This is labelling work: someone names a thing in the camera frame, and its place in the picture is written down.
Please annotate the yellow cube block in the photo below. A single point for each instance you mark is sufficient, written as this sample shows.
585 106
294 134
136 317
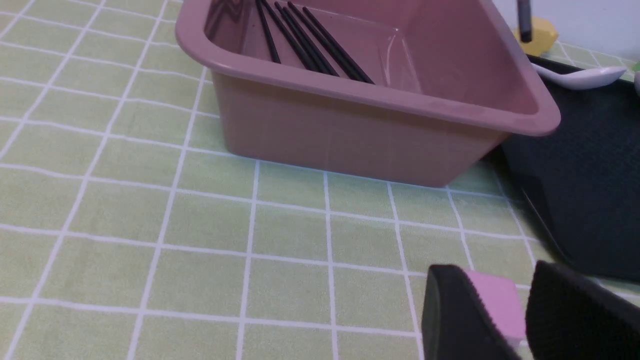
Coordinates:
544 35

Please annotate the pink plastic bin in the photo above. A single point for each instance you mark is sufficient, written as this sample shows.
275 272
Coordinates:
449 83

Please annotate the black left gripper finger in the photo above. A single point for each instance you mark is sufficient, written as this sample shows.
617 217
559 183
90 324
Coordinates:
570 317
456 325

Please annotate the black chopstick in bin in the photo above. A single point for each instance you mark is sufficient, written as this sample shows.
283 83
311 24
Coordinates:
353 64
344 65
298 49
273 52
317 57

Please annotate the black plastic tray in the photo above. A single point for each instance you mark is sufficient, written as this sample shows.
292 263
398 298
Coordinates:
583 180

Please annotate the green checked tablecloth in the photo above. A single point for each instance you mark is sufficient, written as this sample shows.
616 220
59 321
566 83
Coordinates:
129 232

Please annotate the pink cube block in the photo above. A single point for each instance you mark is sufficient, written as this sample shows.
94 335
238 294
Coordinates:
500 297

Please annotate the distant black left gripper finger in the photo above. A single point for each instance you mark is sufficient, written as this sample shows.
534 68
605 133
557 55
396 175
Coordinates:
525 20

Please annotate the white ceramic spoon far left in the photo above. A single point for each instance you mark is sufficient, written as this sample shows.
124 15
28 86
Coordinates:
582 80

